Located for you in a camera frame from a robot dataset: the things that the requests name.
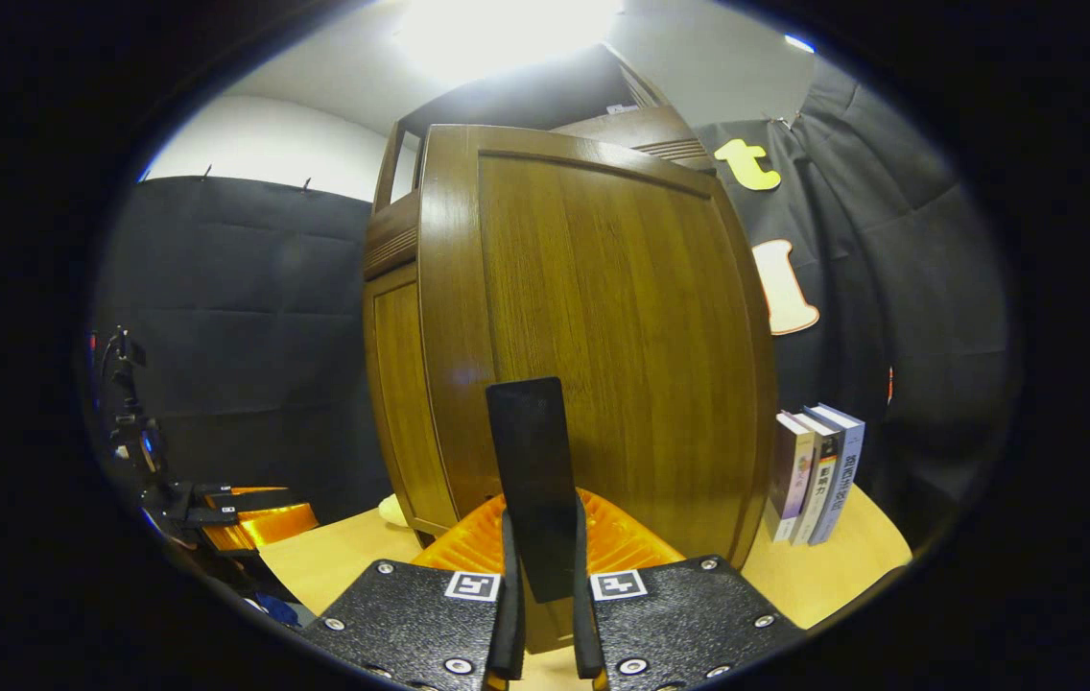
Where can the black backdrop cloth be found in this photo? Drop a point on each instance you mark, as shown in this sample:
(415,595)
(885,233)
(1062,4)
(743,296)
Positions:
(248,307)

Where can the large ceiling light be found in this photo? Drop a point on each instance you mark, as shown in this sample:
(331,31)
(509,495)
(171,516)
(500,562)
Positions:
(507,34)

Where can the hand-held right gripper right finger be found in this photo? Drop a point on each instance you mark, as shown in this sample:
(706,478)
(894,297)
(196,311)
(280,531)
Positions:
(584,624)

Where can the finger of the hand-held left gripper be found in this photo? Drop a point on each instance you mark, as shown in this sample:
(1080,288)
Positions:
(252,499)
(267,528)

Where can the dark cover book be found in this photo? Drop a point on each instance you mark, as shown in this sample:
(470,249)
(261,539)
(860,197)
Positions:
(788,480)

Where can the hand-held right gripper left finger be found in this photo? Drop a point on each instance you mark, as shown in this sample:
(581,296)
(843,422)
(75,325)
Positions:
(510,614)

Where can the blue spine book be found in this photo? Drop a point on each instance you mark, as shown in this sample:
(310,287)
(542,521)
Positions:
(845,470)

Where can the cream soft object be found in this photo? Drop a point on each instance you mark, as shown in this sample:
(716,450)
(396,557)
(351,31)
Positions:
(394,511)

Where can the wooden cabinet door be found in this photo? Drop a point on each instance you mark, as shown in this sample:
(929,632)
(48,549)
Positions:
(622,317)
(406,403)

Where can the wooden double-door shoe cabinet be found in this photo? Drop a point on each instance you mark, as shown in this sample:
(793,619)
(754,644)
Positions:
(391,230)

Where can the small ceiling light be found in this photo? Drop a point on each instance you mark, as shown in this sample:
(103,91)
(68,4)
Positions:
(799,43)

